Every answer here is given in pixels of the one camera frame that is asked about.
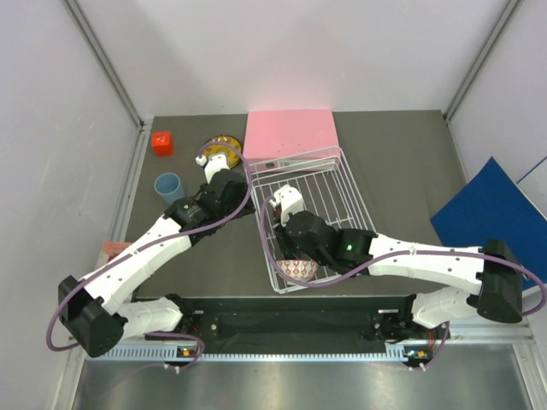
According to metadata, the yellow patterned plate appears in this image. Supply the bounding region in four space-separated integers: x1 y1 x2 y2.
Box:
203 134 243 168

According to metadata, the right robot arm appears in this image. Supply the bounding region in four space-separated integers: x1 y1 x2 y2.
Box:
269 184 523 329

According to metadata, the pink binder box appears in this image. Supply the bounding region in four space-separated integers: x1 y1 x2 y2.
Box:
244 109 341 172

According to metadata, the red white patterned bowl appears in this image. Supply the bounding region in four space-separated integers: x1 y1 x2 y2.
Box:
273 260 319 287

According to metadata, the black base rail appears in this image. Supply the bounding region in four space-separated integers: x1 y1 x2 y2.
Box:
144 293 454 346

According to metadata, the light blue plastic cup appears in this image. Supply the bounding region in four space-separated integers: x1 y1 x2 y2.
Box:
154 173 185 205

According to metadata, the blue folder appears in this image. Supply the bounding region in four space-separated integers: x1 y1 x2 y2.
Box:
431 158 546 280

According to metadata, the grey cable duct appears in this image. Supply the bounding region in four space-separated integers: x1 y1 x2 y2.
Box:
85 343 432 364

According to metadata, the red cube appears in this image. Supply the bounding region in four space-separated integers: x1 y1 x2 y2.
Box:
150 131 174 157

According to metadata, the white wire dish rack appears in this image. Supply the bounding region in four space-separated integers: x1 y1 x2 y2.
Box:
250 148 375 294

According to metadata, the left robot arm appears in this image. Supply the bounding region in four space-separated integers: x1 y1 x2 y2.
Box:
53 154 254 358

